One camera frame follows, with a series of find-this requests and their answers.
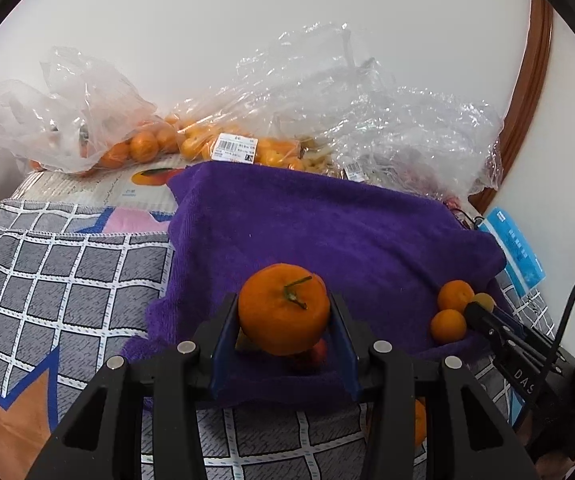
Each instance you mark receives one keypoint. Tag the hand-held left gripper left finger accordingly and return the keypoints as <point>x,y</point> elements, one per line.
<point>223,360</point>

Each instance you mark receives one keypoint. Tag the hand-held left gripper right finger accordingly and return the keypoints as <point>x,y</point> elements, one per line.
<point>345,365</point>

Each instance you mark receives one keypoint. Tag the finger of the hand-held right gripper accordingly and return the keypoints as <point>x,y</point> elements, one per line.
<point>527,337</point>
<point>495,332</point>

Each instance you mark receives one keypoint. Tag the small red fruit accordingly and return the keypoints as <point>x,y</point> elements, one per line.
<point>315,355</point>

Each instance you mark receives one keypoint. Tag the yellow-green round fruit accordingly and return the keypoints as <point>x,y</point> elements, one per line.
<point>485,301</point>

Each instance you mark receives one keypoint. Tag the orange with stem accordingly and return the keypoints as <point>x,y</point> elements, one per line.
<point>272,325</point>

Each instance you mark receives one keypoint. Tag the bagged red fruits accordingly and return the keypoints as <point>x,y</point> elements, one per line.
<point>417,175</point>

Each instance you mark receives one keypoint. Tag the bagged pale yellow fruits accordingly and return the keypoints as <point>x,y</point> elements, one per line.
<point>317,162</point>

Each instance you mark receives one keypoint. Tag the blue tissue pack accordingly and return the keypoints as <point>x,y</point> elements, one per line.
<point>512,255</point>

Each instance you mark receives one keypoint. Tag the purple towel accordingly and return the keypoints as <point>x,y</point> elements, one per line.
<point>317,230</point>

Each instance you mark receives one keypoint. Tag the grey checked blanket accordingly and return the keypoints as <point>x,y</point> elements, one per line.
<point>67,285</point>

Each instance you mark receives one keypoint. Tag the pile of bagged oranges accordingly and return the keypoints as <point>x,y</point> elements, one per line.
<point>272,152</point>

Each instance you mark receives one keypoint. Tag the white carton with fruit print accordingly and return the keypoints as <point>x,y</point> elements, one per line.
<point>92,190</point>

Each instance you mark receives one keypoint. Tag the pile of bagged small mandarins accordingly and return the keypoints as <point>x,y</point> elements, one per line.
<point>142,147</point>

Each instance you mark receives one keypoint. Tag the labelled clear plastic bag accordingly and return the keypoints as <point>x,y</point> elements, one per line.
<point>227,125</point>

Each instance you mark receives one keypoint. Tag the large crumpled clear plastic bag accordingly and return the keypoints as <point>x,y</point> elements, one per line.
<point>392,110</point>

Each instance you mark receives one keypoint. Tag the brown wooden frame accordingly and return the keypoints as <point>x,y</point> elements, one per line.
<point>532,85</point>

